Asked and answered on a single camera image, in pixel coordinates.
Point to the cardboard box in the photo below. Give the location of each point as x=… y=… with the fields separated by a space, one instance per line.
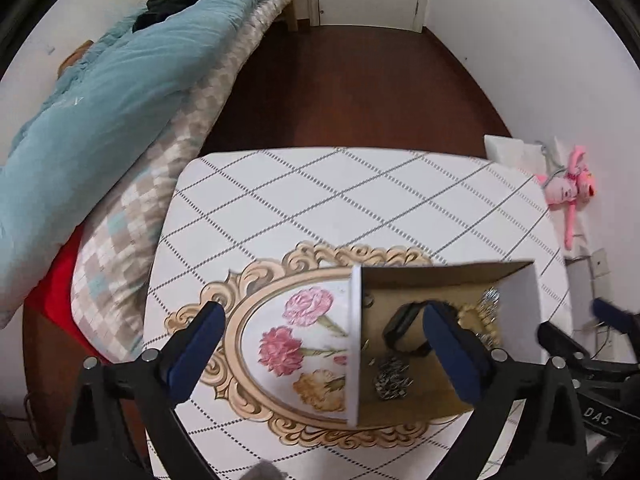
x=510 y=310

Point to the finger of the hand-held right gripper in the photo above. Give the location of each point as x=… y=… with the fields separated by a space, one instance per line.
x=565 y=342
x=615 y=312

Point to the white diamond pattern tablecloth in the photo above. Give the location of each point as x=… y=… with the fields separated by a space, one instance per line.
x=300 y=210

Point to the light blue quilt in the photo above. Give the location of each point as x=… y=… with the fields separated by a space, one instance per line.
x=100 y=110

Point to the checkered beige bed sheet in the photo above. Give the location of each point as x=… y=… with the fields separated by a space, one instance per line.
x=125 y=240

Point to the red blanket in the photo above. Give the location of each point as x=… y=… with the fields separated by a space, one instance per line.
x=55 y=280

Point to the brown plush toy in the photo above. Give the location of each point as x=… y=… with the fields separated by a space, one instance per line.
x=75 y=57

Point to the wooden bed leg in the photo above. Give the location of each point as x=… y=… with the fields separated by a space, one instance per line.
x=291 y=15

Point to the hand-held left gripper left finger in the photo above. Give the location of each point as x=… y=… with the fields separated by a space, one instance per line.
x=195 y=355

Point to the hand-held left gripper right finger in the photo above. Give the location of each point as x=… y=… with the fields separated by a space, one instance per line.
x=457 y=355

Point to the pink plush toy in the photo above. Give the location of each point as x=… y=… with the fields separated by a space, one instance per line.
x=567 y=190

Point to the grey wall socket panel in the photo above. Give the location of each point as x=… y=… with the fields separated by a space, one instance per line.
x=600 y=263

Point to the black smart band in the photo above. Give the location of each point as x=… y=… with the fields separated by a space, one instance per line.
x=400 y=320

